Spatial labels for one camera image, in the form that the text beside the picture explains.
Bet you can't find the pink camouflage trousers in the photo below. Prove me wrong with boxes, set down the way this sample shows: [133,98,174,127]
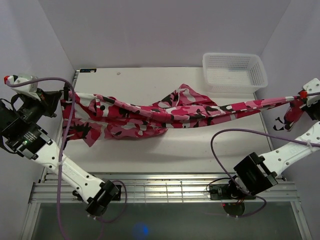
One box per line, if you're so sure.
[60,84,305,147]

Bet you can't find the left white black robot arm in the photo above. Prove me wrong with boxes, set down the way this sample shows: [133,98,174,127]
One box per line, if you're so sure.
[0,83,120,217]

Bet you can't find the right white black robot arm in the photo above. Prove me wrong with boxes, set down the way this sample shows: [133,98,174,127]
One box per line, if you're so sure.
[225,121,320,199]

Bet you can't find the small label sticker on table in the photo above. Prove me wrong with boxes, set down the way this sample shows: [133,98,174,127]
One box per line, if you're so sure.
[79,68,97,73]

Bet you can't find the white plastic mesh basket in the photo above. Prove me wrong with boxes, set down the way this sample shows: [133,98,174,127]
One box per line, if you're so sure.
[202,52,268,94]

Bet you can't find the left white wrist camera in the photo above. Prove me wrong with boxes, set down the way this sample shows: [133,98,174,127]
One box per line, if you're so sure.
[4,74,39,99]

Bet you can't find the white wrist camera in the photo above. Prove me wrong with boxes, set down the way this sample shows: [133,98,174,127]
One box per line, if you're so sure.
[299,78,320,107]
[4,74,39,99]

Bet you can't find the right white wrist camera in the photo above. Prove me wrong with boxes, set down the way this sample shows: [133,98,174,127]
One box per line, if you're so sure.
[299,78,320,107]

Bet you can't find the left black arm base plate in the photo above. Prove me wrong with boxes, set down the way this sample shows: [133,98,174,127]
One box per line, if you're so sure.
[72,184,123,201]

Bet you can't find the aluminium frame rail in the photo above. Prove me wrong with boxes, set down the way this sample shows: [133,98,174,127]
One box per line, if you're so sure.
[29,173,300,204]

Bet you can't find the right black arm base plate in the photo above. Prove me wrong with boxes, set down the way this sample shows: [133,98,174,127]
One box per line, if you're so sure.
[208,183,256,201]

